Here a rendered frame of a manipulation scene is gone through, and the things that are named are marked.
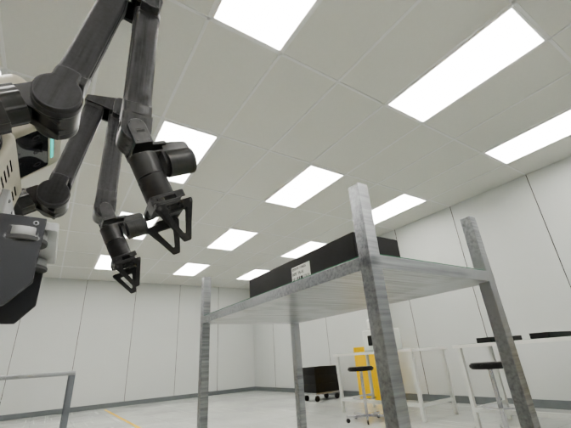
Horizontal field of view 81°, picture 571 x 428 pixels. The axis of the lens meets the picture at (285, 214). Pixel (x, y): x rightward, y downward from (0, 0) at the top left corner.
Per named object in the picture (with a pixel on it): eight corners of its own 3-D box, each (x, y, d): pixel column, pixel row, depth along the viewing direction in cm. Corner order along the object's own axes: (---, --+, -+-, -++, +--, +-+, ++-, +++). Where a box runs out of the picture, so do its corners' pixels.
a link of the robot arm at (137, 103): (131, 17, 88) (140, -20, 79) (154, 26, 91) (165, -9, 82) (112, 157, 71) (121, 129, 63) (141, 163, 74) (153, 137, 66)
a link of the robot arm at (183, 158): (117, 142, 72) (124, 119, 66) (168, 136, 80) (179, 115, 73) (138, 191, 71) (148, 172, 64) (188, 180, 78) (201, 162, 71)
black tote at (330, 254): (250, 310, 125) (249, 279, 129) (288, 311, 134) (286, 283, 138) (358, 274, 81) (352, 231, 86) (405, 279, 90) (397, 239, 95)
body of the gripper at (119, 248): (134, 264, 105) (125, 243, 106) (138, 256, 97) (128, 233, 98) (112, 273, 101) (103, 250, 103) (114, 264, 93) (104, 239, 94)
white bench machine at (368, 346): (378, 351, 526) (374, 320, 544) (403, 349, 495) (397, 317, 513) (364, 351, 504) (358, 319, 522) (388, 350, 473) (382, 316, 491)
